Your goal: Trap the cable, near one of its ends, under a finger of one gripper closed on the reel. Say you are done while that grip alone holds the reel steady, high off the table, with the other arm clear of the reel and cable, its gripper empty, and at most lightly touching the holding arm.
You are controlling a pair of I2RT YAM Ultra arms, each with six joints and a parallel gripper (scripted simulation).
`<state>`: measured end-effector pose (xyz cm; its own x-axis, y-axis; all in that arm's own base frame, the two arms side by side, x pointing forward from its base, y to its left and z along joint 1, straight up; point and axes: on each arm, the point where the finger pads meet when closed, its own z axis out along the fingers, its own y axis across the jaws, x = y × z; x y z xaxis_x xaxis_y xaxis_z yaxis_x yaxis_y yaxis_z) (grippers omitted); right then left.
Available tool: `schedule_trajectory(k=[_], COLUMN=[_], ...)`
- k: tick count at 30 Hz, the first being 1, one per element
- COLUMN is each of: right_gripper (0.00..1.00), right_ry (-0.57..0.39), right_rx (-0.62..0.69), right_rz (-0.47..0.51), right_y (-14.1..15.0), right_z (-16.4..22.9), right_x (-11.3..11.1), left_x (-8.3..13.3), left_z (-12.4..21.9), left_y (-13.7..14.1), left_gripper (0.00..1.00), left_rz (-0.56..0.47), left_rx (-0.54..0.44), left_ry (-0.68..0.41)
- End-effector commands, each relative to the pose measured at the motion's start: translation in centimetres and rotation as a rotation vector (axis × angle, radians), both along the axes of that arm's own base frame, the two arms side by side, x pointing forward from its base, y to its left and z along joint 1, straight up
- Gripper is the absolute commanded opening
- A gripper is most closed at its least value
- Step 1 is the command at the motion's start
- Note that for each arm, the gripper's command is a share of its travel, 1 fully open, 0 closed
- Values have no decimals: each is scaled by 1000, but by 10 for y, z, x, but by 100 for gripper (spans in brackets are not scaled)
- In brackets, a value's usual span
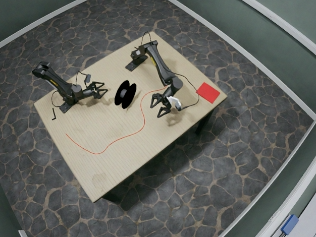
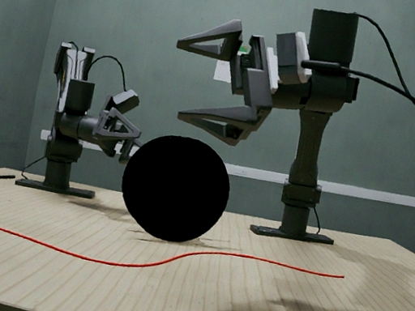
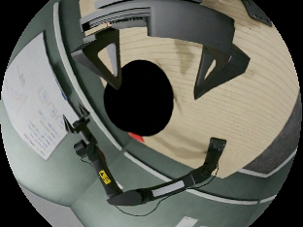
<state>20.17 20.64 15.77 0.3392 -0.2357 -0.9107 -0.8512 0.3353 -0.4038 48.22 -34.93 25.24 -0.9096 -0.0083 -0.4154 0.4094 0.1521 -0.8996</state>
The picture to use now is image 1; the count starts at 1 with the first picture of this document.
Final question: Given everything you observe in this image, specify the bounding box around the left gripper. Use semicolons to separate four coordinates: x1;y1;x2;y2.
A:
150;89;181;118

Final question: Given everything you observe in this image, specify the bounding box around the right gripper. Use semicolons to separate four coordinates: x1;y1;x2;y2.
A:
83;76;108;100

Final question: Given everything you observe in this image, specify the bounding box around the red flat rectangular pad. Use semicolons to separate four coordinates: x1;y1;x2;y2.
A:
195;82;220;104

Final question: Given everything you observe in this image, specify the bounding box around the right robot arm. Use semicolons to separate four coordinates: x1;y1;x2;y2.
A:
32;61;85;113

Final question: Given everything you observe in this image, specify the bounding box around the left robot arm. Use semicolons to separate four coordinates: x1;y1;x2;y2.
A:
125;40;183;95

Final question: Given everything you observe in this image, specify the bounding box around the black disc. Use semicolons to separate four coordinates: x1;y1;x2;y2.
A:
114;80;137;109

